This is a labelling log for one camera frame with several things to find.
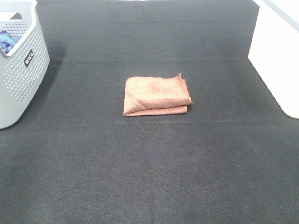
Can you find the blue towel in basket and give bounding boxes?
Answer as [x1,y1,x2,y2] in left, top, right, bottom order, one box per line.
[0,31,20,54]

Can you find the grey perforated laundry basket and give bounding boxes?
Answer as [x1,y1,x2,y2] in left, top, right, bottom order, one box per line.
[0,0,50,129]

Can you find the white plastic basket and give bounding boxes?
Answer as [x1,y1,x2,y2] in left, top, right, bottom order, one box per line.
[248,0,299,119]

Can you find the brown microfiber towel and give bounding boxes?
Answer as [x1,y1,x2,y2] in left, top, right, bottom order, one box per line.
[123,73,192,116]

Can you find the black table mat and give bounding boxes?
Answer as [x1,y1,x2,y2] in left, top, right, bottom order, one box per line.
[0,0,299,224]

